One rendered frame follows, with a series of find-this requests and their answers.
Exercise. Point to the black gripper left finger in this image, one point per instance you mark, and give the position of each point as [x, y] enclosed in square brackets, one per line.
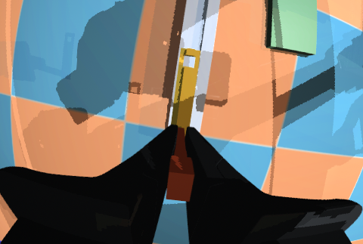
[121, 206]

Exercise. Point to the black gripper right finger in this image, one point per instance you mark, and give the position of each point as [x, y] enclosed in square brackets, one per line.
[225, 208]

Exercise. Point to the aluminum rail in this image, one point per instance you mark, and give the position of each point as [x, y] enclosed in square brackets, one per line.
[198, 32]

